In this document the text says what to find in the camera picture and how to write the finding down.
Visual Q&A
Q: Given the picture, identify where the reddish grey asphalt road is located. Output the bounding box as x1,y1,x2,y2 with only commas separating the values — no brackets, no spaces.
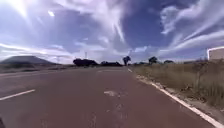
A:
0,67,218,128

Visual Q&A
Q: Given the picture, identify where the dry grass verge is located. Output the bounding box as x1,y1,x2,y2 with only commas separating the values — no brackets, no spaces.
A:
130,59,224,109

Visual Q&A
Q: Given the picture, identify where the white road edge line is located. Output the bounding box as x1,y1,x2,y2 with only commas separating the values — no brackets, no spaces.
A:
127,68,224,128

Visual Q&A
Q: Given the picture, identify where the dark clump of trees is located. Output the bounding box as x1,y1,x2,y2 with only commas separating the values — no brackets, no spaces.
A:
72,58,124,68

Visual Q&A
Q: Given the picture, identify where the round dark tree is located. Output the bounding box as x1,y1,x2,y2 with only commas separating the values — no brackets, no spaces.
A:
148,56,159,65

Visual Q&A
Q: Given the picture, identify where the dark hill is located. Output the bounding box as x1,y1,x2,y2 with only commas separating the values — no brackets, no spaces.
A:
0,55,58,70

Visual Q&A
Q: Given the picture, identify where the lone tree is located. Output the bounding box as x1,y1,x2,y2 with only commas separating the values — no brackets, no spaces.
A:
122,55,132,66

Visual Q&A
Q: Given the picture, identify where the dry flat field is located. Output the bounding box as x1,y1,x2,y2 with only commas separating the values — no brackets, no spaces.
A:
0,63,76,74

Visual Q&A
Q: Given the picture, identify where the white dashed centre line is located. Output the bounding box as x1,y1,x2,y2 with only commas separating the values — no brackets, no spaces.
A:
0,69,104,102

